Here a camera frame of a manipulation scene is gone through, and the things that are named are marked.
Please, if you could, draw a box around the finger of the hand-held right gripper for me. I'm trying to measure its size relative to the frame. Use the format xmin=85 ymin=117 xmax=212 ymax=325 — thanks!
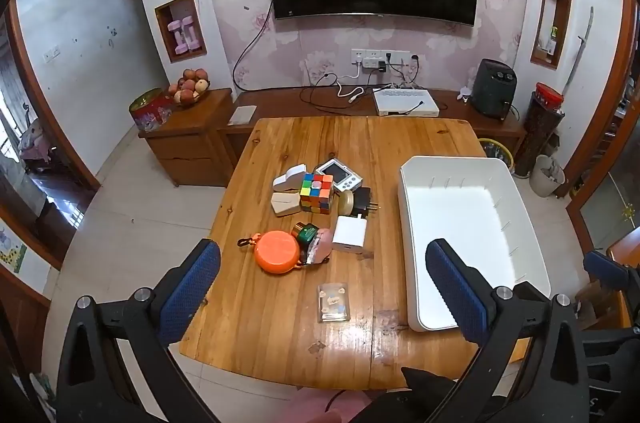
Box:
xmin=582 ymin=250 xmax=632 ymax=291

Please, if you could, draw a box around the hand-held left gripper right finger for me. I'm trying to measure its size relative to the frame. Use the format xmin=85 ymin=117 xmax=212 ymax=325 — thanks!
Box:
xmin=425 ymin=238 xmax=592 ymax=423

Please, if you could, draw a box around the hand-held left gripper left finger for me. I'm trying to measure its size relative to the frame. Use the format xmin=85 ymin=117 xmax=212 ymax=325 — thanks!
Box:
xmin=56 ymin=238 xmax=222 ymax=423

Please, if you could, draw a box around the white plastic tray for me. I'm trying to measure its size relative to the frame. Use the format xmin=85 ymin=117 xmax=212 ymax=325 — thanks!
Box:
xmin=399 ymin=156 xmax=552 ymax=333

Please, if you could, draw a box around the orange round case with carabiner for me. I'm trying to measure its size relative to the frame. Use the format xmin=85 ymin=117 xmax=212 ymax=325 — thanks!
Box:
xmin=237 ymin=230 xmax=303 ymax=275

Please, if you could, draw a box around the green bottle with gold cap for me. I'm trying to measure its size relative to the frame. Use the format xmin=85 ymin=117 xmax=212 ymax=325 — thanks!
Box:
xmin=292 ymin=223 xmax=320 ymax=249

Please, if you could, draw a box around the white plug charger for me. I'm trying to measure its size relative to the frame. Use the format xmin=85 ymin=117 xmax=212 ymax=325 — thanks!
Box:
xmin=331 ymin=215 xmax=368 ymax=254

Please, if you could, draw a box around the clear plastic card box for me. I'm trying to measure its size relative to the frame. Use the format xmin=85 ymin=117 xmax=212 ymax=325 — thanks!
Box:
xmin=318 ymin=283 xmax=349 ymax=323

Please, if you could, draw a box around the pale pink case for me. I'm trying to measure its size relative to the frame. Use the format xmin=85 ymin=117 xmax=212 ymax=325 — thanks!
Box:
xmin=302 ymin=228 xmax=333 ymax=265

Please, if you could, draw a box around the colourful puzzle cube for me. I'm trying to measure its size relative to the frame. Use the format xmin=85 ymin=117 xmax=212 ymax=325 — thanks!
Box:
xmin=299 ymin=173 xmax=335 ymax=215

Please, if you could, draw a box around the wooden glass cabinet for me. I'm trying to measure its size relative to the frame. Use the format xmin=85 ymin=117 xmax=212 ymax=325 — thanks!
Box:
xmin=566 ymin=163 xmax=640 ymax=329

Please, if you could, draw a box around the black cloth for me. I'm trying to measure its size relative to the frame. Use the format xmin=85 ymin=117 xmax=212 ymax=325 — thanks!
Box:
xmin=400 ymin=367 xmax=461 ymax=404

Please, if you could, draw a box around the white trash bin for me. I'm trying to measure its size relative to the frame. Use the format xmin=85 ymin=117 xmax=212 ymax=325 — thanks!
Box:
xmin=530 ymin=154 xmax=567 ymax=198

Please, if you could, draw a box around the beige angular plastic holder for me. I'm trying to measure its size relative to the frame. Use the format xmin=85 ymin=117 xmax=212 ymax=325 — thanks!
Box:
xmin=270 ymin=192 xmax=303 ymax=218

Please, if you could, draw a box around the black plug charger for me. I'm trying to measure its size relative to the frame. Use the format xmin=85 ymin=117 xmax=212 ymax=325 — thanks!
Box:
xmin=352 ymin=187 xmax=379 ymax=220

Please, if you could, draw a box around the white angular plastic holder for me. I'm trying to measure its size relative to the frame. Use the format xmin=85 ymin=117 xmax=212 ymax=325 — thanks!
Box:
xmin=272 ymin=164 xmax=307 ymax=193

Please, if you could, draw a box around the yellow-rimmed trash bin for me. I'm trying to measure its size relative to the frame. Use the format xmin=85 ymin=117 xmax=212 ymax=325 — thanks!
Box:
xmin=480 ymin=138 xmax=516 ymax=169

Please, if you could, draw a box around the tall dark jar red lid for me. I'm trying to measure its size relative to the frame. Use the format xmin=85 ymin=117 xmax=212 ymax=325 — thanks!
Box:
xmin=515 ymin=82 xmax=566 ymax=178

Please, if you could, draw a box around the pink cloth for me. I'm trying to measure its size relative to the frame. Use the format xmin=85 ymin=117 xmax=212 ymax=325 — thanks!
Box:
xmin=287 ymin=389 xmax=373 ymax=423

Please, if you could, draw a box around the grey square pad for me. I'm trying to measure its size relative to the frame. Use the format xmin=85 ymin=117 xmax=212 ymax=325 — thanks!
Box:
xmin=229 ymin=104 xmax=257 ymax=126

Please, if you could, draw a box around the low wooden television bench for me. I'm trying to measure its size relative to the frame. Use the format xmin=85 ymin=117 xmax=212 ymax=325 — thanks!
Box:
xmin=220 ymin=88 xmax=527 ymax=156

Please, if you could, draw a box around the red printed tin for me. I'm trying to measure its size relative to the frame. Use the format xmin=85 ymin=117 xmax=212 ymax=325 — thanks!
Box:
xmin=129 ymin=88 xmax=173 ymax=133

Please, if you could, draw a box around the white set-top box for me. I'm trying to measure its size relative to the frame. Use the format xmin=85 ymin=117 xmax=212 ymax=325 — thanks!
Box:
xmin=372 ymin=87 xmax=440 ymax=117

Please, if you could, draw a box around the bowl of fruit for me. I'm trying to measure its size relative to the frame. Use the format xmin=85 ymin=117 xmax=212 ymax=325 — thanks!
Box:
xmin=167 ymin=68 xmax=212 ymax=109

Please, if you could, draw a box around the black air fryer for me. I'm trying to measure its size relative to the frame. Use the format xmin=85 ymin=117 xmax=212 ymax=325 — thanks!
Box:
xmin=472 ymin=58 xmax=518 ymax=121

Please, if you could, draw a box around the pink ride-on toy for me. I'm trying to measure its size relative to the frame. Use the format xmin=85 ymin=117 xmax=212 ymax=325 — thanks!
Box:
xmin=17 ymin=113 xmax=53 ymax=164

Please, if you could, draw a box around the long grey sheathed sword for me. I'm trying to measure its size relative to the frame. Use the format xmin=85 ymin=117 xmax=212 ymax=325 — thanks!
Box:
xmin=562 ymin=6 xmax=595 ymax=96

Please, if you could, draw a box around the pink dumbbell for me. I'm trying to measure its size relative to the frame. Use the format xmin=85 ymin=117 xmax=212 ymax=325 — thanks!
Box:
xmin=169 ymin=20 xmax=187 ymax=54
xmin=182 ymin=16 xmax=201 ymax=50

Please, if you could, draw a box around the white toy camera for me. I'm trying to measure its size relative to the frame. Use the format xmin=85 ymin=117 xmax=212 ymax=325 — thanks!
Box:
xmin=315 ymin=159 xmax=362 ymax=194

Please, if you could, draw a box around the colourful wall poster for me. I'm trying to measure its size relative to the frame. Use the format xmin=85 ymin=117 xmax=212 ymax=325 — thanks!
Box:
xmin=0 ymin=225 xmax=28 ymax=274

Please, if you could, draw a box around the black power cable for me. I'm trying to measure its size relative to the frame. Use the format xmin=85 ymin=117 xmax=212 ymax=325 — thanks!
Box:
xmin=299 ymin=73 xmax=351 ymax=111

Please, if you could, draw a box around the white charging cable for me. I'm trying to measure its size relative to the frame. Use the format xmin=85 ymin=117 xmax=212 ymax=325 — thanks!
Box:
xmin=336 ymin=63 xmax=365 ymax=104

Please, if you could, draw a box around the white wall socket strip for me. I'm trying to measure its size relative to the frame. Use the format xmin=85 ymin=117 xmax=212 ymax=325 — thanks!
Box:
xmin=350 ymin=49 xmax=422 ymax=73

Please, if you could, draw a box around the black television cable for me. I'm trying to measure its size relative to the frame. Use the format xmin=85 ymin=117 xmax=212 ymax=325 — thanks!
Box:
xmin=232 ymin=0 xmax=275 ymax=91

